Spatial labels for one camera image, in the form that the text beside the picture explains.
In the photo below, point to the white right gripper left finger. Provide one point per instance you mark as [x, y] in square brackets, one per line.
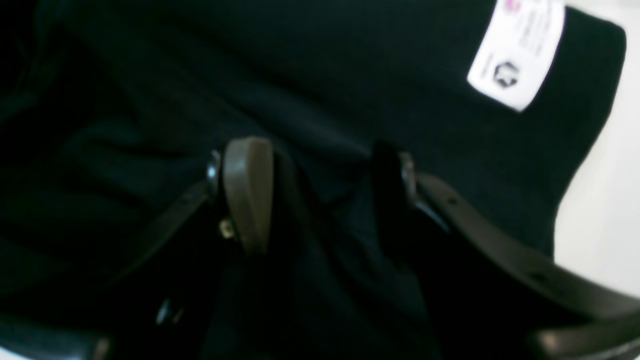
[180, 259]

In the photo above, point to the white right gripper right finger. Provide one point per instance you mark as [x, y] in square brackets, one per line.
[489, 296]

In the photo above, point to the black T-shirt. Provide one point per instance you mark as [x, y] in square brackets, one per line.
[110, 110]

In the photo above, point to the white garment label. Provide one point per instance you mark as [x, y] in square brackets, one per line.
[517, 50]

